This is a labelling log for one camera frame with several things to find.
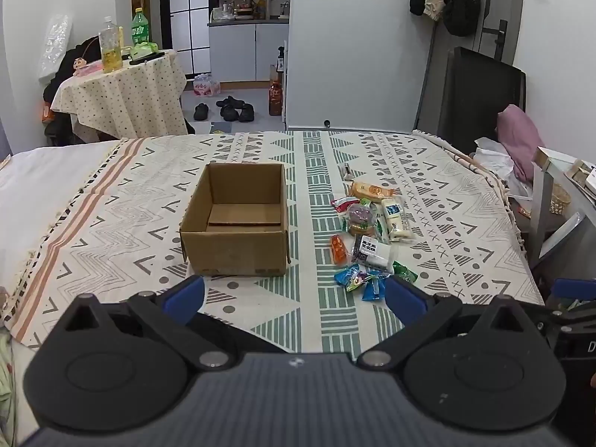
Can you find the large red drink bottle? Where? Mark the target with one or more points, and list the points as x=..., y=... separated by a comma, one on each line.
x=275, y=100

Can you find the white kitchen cabinet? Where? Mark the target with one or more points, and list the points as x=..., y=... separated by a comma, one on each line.
x=242, y=51

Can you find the black grid sliding door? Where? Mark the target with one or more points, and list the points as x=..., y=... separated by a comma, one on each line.
x=179, y=18

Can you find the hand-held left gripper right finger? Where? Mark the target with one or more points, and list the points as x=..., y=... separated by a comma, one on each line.
x=405, y=300

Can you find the orange bottle on counter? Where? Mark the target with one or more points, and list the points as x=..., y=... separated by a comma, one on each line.
x=262, y=8

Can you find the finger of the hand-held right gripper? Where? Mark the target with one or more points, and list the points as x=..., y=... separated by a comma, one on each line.
x=575, y=288

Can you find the light green snack packet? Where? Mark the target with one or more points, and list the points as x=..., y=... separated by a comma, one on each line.
x=366, y=202

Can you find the black and white snack packet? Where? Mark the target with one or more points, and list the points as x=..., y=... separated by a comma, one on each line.
x=372, y=251

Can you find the dark green snack packet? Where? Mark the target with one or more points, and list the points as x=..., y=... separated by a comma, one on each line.
x=405, y=272

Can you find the black remote control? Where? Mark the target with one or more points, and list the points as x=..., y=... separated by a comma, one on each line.
x=148, y=57

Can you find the brown cardboard box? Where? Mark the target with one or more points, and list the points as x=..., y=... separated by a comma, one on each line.
x=233, y=251

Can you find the black shoe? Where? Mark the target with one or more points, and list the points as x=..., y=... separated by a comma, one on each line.
x=229, y=113
x=201, y=111
x=246, y=112
x=229, y=101

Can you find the white milk snack packet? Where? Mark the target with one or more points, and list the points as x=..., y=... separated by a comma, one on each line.
x=396, y=219

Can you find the purple burger snack packet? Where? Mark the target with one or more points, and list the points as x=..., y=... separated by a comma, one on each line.
x=361, y=218

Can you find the black spray bottle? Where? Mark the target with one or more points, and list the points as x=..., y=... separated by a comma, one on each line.
x=281, y=60

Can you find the clear plastic bag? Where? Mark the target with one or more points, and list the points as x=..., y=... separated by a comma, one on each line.
x=55, y=44

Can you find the black clothes on chair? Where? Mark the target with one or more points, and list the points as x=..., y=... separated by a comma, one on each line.
x=58, y=116

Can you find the orange bread packet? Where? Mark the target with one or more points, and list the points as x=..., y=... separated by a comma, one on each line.
x=372, y=191

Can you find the green soda bottle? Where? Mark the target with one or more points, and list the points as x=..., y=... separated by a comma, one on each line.
x=141, y=28

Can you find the clear bottle with yellow liquid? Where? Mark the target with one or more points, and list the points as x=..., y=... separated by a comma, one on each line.
x=111, y=46

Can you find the round table with dotted cloth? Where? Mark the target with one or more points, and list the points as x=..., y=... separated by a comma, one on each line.
x=125, y=98

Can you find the white side table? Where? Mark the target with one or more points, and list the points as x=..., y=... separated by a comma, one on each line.
x=542, y=205

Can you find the white bed sheet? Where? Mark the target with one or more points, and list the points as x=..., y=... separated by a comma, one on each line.
x=42, y=181

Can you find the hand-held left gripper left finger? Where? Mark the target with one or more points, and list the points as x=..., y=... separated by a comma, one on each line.
x=186, y=295

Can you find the red snack packet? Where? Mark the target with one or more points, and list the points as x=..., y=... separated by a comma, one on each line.
x=343, y=203

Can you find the blue candy packet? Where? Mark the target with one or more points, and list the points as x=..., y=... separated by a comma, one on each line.
x=372, y=288
x=351, y=278

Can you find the pink cartoon case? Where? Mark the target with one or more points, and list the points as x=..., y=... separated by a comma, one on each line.
x=87, y=68

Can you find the small wicker basket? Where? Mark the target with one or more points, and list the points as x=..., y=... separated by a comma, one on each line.
x=561, y=201

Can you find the green tissue pack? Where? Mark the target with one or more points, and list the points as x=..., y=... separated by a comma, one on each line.
x=145, y=50

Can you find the pink pack of water bottles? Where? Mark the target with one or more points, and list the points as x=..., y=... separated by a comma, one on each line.
x=206, y=85

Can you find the pink cloth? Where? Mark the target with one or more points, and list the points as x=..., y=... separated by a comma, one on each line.
x=519, y=139

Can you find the small orange snack packet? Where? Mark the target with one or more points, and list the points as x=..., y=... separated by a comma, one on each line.
x=339, y=247

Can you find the small orange box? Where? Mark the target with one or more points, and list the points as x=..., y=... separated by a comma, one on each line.
x=47, y=113

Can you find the white plastic bag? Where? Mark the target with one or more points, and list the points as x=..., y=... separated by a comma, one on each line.
x=493, y=156

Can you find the patterned bed blanket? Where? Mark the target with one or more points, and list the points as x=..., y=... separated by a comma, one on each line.
x=139, y=205

